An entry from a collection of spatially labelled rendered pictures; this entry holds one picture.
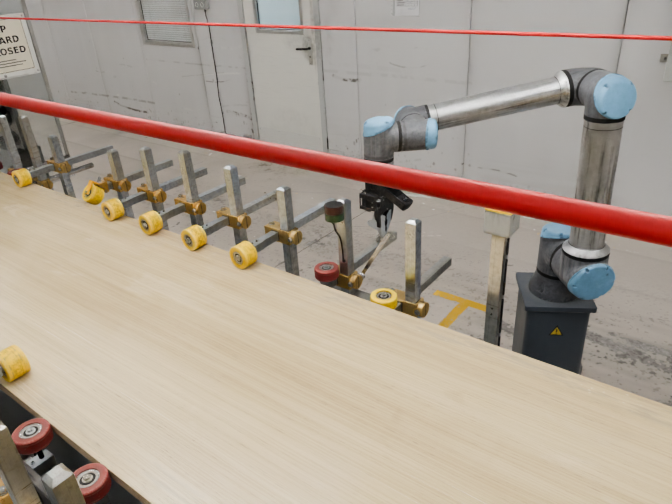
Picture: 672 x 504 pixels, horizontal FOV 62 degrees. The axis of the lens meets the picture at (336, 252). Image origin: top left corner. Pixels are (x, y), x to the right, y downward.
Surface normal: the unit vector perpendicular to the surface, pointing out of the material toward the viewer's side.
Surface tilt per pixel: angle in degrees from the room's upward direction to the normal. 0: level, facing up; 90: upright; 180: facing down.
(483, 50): 90
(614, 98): 83
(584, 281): 95
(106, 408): 0
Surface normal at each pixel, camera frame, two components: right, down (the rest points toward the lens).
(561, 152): -0.61, 0.40
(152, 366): -0.06, -0.88
